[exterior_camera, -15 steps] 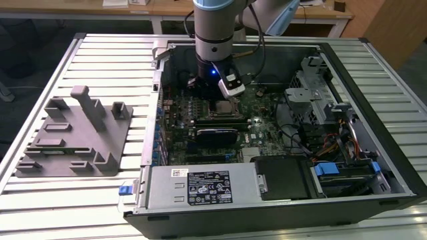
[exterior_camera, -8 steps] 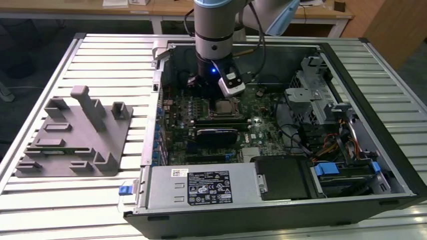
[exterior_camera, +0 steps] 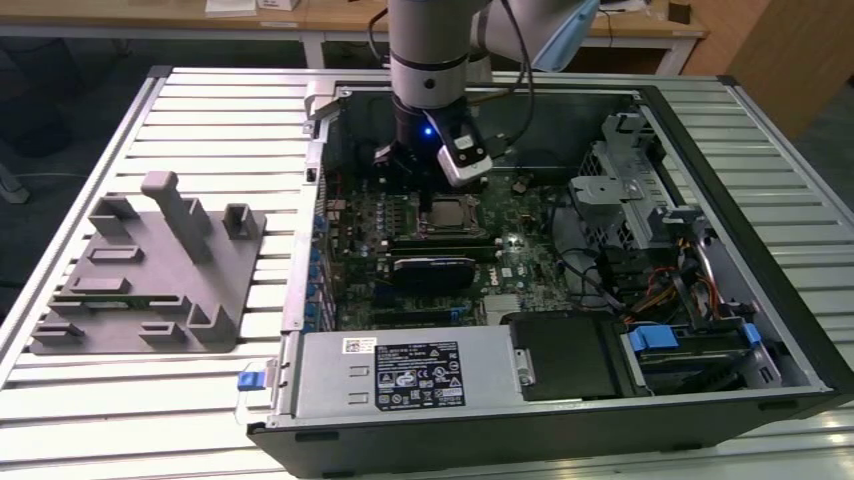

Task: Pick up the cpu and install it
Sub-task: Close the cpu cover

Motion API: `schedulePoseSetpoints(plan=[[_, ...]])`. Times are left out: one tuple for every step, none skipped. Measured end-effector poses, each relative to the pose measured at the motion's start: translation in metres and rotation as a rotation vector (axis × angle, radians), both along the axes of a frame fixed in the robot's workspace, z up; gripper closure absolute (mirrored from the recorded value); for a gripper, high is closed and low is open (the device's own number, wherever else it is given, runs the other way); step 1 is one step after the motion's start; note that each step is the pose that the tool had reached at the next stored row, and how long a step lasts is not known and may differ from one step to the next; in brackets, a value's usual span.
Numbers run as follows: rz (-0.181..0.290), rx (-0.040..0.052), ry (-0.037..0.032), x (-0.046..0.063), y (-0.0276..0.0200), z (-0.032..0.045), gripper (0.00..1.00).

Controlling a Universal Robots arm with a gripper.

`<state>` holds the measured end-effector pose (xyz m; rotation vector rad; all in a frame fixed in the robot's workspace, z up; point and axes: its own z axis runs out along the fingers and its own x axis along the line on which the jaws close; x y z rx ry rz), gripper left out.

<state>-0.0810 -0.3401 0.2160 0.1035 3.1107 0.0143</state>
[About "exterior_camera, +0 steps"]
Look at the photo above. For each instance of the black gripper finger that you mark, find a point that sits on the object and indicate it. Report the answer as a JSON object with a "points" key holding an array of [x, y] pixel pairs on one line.
{"points": [[387, 159]]}

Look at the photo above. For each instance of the silver CPU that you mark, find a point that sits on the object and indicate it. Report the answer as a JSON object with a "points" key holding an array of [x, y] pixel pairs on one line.
{"points": [[450, 214]]}

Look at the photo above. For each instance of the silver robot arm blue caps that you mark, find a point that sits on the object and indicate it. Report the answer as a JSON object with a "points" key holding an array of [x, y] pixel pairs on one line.
{"points": [[427, 40]]}

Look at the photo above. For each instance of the CPU socket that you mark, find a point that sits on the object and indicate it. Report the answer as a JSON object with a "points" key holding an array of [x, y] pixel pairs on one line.
{"points": [[479, 231]]}

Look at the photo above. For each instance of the RAM slot white clips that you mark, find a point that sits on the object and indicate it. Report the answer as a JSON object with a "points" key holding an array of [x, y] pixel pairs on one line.
{"points": [[440, 255], [440, 246], [384, 182]]}

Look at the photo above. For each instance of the grey case release latch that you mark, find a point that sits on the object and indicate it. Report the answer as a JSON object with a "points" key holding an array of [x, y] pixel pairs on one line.
{"points": [[316, 97]]}

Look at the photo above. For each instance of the black graphics card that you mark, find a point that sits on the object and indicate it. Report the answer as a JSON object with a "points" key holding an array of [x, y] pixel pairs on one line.
{"points": [[434, 272]]}

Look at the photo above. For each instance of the green motherboard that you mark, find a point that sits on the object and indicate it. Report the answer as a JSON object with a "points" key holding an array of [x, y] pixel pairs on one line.
{"points": [[534, 260]]}

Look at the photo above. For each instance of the white cardboard box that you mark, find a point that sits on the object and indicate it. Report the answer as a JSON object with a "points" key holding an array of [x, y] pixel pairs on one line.
{"points": [[280, 4], [230, 5]]}

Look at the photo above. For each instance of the grey metal drive cage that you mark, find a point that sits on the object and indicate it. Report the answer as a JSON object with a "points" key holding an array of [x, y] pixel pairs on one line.
{"points": [[627, 160]]}

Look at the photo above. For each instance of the small silver heatsink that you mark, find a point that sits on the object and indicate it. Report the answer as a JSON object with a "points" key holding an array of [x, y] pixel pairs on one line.
{"points": [[502, 303]]}

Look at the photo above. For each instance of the wooden desk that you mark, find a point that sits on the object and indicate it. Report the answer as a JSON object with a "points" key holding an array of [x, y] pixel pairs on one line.
{"points": [[200, 22]]}

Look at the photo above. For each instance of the grey parts rack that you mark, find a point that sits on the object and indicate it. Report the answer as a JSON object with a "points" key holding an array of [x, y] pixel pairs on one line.
{"points": [[167, 285]]}

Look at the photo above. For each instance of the grey power supply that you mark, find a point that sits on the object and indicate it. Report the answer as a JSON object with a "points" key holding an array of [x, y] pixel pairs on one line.
{"points": [[320, 380]]}

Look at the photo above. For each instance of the small black box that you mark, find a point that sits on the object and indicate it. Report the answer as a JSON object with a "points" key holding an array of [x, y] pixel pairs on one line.
{"points": [[679, 12]]}

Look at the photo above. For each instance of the green RAM stick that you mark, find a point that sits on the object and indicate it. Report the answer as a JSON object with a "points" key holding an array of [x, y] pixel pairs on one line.
{"points": [[143, 301]]}

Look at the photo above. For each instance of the black plastic shroud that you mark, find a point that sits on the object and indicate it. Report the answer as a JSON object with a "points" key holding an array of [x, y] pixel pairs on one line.
{"points": [[567, 355]]}

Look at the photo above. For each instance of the blue case latch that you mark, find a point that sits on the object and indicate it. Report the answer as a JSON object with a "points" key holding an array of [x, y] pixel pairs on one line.
{"points": [[250, 380]]}

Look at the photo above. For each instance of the hard disk in blue carrier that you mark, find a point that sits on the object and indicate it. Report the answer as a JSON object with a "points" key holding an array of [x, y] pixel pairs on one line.
{"points": [[654, 340]]}

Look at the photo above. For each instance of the white chair base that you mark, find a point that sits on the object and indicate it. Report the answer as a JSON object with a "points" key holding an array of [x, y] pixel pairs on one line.
{"points": [[9, 187]]}

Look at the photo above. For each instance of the wooden cabinet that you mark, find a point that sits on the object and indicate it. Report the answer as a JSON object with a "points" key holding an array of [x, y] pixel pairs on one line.
{"points": [[787, 50]]}

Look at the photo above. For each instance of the black PC case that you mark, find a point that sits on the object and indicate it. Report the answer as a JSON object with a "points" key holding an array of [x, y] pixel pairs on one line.
{"points": [[467, 445]]}

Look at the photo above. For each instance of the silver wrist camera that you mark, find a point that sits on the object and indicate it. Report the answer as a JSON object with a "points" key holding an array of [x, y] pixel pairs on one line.
{"points": [[463, 155]]}

